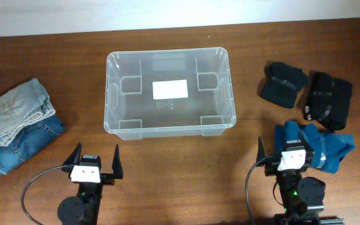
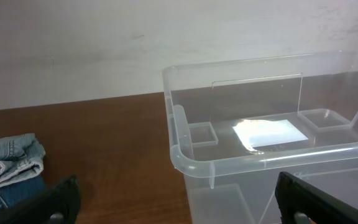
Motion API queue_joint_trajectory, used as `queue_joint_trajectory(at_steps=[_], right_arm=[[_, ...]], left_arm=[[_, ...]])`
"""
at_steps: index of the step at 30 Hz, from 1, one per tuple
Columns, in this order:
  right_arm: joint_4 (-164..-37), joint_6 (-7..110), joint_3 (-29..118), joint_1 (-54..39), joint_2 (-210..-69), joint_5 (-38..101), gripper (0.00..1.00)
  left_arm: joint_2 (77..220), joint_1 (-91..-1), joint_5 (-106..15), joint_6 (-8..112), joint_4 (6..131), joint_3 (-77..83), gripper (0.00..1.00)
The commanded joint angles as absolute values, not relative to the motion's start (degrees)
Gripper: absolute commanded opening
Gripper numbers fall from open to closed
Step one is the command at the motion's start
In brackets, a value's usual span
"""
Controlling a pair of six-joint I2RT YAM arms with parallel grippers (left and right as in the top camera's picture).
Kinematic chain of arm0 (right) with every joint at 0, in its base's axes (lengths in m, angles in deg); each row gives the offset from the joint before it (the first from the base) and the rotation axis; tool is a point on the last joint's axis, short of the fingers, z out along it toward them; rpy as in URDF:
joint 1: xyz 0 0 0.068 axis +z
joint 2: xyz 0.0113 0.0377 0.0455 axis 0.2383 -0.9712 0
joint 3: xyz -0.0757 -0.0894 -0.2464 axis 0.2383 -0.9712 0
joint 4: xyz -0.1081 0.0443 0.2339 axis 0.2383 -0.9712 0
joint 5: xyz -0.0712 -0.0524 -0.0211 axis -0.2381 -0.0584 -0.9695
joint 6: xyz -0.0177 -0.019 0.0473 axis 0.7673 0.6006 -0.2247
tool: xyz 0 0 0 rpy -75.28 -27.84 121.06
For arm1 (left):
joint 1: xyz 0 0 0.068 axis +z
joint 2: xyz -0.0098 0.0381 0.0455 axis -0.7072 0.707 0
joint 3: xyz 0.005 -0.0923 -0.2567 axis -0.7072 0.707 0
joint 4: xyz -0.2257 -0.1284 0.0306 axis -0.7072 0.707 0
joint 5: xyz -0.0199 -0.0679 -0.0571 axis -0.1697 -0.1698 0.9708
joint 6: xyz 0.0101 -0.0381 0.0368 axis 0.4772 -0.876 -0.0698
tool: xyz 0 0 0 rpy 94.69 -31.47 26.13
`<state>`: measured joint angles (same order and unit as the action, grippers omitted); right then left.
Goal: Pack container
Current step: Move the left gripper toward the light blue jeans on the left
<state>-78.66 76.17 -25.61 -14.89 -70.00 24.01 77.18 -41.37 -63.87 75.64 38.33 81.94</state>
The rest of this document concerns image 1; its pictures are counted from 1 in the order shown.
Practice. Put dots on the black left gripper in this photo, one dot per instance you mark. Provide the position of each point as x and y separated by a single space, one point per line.
109 178

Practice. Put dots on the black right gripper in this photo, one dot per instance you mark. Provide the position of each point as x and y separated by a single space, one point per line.
309 154

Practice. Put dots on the blue garment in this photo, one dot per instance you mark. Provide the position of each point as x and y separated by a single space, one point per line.
329 148

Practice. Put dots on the black garment with white print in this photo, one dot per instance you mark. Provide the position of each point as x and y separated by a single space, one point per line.
328 101

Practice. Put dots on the small black garment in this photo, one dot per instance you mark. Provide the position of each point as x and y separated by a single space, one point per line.
283 84

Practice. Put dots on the dark blue jeans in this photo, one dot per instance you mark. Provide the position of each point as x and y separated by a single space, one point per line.
28 142

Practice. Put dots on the light blue jeans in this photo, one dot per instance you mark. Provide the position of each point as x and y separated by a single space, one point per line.
24 105

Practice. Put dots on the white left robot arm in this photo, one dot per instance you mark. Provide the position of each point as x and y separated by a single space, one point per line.
82 208

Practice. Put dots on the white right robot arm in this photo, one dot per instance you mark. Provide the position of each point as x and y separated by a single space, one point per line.
302 197

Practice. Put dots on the clear plastic storage bin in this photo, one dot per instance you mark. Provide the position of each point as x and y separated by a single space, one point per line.
131 113

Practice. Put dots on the white label in bin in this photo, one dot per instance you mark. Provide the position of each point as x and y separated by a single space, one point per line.
175 89

